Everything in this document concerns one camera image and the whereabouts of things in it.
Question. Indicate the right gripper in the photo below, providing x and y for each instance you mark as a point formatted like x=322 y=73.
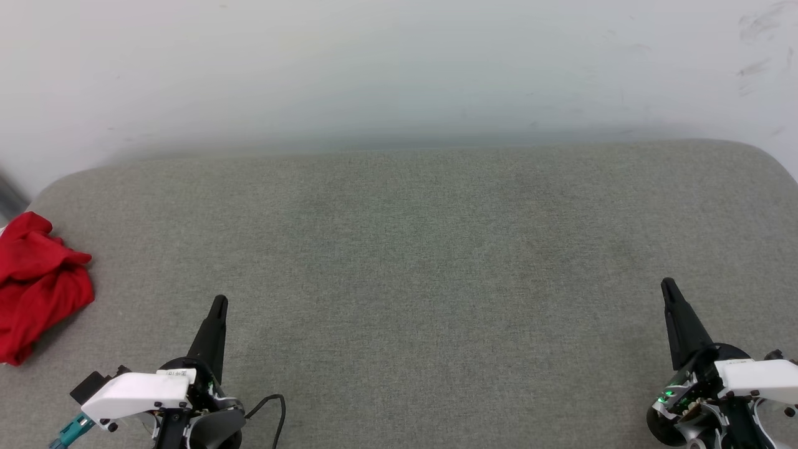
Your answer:
x=701 y=383

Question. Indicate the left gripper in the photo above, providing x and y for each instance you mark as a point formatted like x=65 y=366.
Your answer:
x=209 y=396

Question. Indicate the red white basketball jersey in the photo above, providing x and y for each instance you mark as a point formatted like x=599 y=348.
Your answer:
x=37 y=287

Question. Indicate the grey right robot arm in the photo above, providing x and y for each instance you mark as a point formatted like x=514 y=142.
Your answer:
x=667 y=427

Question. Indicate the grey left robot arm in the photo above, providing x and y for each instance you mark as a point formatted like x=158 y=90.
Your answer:
x=217 y=431

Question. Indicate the grey fabric sofa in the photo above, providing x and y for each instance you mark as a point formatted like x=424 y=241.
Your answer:
x=411 y=280

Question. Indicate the white left camera bracket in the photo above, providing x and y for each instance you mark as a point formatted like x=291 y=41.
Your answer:
x=137 y=394

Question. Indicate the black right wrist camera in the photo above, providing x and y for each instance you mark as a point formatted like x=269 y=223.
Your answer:
x=779 y=357

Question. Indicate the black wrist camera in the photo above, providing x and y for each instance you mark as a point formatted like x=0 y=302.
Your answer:
x=779 y=357
x=93 y=385

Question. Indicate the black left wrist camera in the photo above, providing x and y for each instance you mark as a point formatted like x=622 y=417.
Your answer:
x=93 y=385

